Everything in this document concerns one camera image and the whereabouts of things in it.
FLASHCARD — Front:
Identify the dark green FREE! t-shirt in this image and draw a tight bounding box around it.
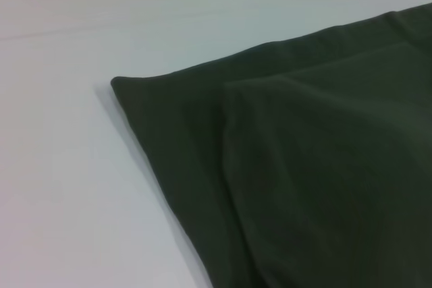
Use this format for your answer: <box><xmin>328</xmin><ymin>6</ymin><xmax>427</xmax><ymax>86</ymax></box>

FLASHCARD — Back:
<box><xmin>110</xmin><ymin>1</ymin><xmax>432</xmax><ymax>288</ymax></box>

